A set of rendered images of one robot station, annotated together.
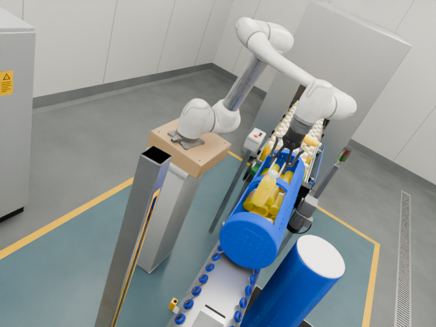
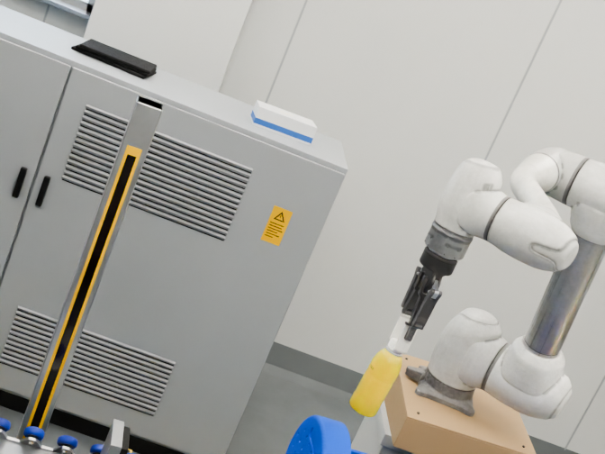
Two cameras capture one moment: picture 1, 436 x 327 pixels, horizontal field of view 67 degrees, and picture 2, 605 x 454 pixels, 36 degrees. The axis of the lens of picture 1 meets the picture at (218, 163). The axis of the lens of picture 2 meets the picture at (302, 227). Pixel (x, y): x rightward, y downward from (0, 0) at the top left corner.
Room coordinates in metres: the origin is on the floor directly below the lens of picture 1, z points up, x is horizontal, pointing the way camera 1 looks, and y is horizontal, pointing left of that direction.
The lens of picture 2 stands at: (0.21, -1.85, 2.15)
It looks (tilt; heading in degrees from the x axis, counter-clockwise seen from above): 16 degrees down; 65
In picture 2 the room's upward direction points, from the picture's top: 23 degrees clockwise
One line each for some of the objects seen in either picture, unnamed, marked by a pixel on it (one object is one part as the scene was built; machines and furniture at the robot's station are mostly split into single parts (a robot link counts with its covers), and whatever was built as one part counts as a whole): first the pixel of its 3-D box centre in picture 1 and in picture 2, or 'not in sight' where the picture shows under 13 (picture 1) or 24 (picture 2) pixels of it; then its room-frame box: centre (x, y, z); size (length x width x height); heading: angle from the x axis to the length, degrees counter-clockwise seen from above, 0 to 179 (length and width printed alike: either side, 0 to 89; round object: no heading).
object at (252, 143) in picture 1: (255, 139); not in sight; (2.33, -0.19, 1.05); 0.20 x 0.10 x 0.10; 170
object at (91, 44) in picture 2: not in sight; (115, 57); (0.85, 1.77, 1.46); 0.32 x 0.23 x 0.04; 163
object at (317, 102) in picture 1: (316, 100); (474, 197); (1.28, -0.25, 1.81); 0.13 x 0.11 x 0.16; 130
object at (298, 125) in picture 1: (301, 124); (447, 240); (1.27, -0.24, 1.70); 0.09 x 0.09 x 0.06
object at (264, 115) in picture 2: not in sight; (283, 122); (1.50, 1.50, 1.48); 0.24 x 0.12 x 0.08; 171
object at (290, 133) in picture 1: (292, 139); (433, 271); (1.27, -0.24, 1.63); 0.08 x 0.07 x 0.09; 80
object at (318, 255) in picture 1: (320, 255); not in sight; (1.38, -0.70, 1.03); 0.28 x 0.28 x 0.01
